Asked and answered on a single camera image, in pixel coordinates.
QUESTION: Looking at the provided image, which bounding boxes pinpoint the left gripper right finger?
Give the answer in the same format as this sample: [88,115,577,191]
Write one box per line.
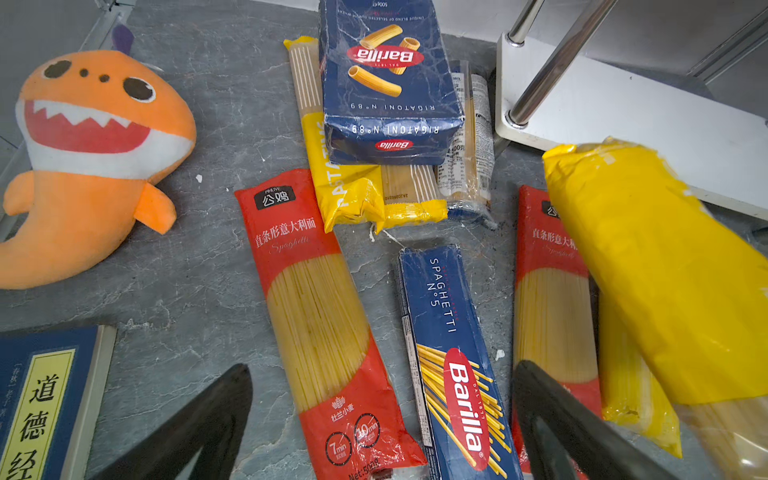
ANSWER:
[513,360,674,479]

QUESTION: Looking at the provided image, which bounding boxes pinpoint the blue Barilla rigatoni box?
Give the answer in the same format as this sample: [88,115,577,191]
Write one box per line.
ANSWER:
[319,0,465,166]

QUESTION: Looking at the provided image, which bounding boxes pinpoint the yellow Pastatime spaghetti bag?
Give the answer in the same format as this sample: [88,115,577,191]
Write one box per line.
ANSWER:
[543,139,767,479]

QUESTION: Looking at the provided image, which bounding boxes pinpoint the clear labelled spaghetti bag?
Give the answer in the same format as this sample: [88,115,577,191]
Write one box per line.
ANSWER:
[436,60,498,230]

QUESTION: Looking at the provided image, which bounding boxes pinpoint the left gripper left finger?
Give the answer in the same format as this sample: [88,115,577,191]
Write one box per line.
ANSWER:
[94,363,253,479]

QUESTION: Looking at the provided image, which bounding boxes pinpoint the blue Barilla spaghetti box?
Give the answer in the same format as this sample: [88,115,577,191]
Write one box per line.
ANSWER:
[397,245,523,479]

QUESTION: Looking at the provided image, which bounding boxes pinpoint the orange shark plush toy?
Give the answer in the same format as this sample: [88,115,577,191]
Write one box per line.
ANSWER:
[1,50,197,290]

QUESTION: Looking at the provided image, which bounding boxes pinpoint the yellow barcode spaghetti bag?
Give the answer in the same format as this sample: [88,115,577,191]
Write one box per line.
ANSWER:
[598,293,683,458]

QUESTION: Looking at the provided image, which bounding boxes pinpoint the red spaghetti bag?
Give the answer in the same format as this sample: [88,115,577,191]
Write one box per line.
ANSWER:
[511,184,603,480]
[235,169,427,479]

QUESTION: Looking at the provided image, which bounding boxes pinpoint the white two-tier shelf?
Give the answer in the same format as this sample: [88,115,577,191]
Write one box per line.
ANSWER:
[495,1,767,219]

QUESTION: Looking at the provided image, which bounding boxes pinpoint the blue Chinese book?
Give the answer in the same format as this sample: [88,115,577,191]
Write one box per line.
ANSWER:
[1,325,117,479]

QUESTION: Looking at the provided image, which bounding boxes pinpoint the yellow pasta bag under box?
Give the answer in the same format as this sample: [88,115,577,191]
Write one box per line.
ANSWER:
[283,36,448,232]

